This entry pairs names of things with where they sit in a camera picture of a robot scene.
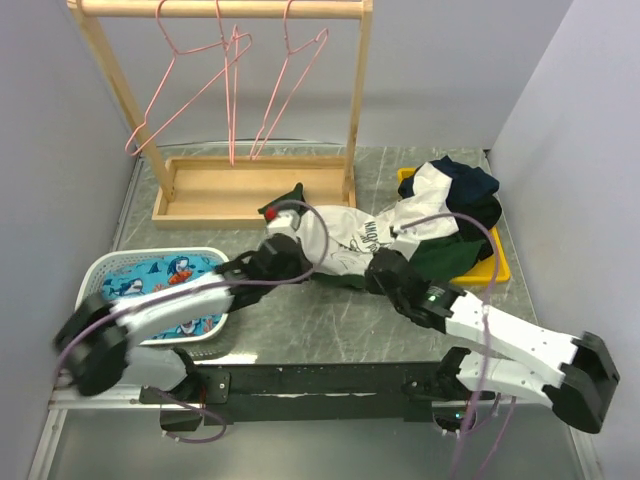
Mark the green and white t shirt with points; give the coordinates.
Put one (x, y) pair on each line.
(341, 241)

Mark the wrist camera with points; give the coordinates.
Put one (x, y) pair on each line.
(396, 230)
(281, 222)

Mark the white plastic basket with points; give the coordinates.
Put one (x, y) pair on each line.
(94, 277)

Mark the black garment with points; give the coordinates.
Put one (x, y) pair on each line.
(486, 210)

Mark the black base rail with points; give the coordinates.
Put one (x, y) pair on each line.
(339, 391)

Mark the navy blue garment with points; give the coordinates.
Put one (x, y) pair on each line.
(468, 186)

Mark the blue shark print cloth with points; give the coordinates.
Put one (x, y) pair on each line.
(159, 272)

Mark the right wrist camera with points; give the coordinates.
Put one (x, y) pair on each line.
(396, 230)

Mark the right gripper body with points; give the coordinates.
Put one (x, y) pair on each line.
(373, 285)

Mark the wooden clothes rack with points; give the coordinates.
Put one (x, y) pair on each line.
(205, 191)

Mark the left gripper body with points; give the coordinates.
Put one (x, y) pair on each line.
(295, 268)

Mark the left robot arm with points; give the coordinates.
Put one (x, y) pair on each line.
(102, 338)

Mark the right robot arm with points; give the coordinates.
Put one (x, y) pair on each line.
(575, 377)

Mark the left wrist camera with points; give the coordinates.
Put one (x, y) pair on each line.
(281, 222)

